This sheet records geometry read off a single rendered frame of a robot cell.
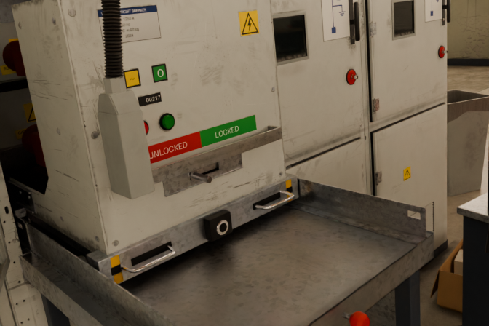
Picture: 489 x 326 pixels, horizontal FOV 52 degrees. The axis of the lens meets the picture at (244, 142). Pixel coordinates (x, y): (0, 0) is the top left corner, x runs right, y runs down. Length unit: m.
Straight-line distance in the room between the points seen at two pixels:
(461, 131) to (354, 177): 1.56
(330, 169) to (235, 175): 0.81
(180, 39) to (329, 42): 0.91
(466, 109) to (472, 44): 6.03
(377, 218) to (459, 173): 2.45
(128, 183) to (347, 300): 0.42
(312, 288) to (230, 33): 0.54
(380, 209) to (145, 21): 0.62
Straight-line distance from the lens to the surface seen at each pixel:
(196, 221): 1.06
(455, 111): 3.40
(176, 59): 0.99
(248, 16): 1.12
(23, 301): 1.33
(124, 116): 0.81
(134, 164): 0.83
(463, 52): 9.52
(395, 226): 1.12
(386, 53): 2.12
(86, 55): 0.90
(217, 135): 1.07
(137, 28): 0.95
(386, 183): 2.23
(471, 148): 3.56
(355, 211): 1.17
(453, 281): 2.34
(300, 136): 1.73
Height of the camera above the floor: 1.34
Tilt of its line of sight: 15 degrees down
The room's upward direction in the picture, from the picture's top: 6 degrees counter-clockwise
